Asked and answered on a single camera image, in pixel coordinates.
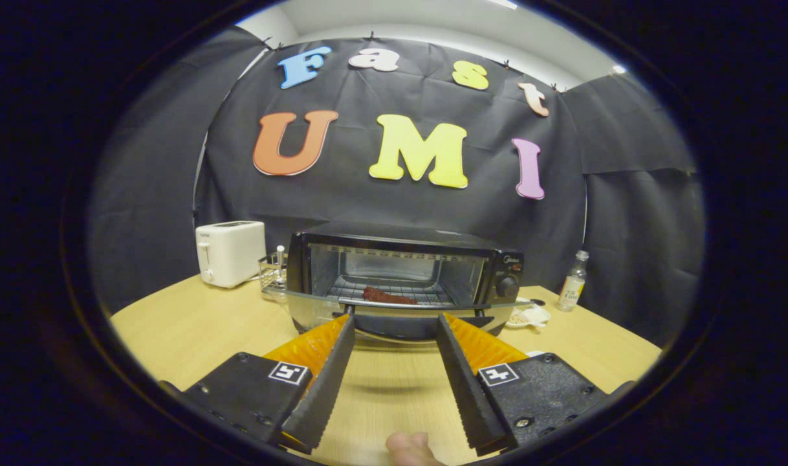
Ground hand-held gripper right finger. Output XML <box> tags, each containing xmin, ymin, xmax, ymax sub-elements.
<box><xmin>436</xmin><ymin>313</ymin><xmax>618</xmax><ymax>456</ymax></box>

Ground white divided dish with beans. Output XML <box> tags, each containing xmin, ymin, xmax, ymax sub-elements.
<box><xmin>505</xmin><ymin>298</ymin><xmax>553</xmax><ymax>329</ymax></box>

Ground black toaster oven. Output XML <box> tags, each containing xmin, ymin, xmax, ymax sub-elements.
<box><xmin>263</xmin><ymin>220</ymin><xmax>537</xmax><ymax>342</ymax></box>

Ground white bread toaster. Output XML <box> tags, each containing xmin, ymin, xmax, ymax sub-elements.
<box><xmin>195</xmin><ymin>221</ymin><xmax>267</xmax><ymax>289</ymax></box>

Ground small wire rack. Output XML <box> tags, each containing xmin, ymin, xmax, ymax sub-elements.
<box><xmin>258</xmin><ymin>245</ymin><xmax>289</xmax><ymax>302</ymax></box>

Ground reddish brown meat piece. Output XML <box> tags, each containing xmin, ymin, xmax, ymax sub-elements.
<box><xmin>362</xmin><ymin>287</ymin><xmax>419</xmax><ymax>305</ymax></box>

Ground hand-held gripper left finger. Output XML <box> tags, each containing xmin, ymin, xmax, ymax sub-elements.
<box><xmin>174</xmin><ymin>314</ymin><xmax>357</xmax><ymax>455</ymax></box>

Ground small clear bottle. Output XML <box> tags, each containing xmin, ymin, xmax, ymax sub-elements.
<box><xmin>558</xmin><ymin>250</ymin><xmax>589</xmax><ymax>313</ymax></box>

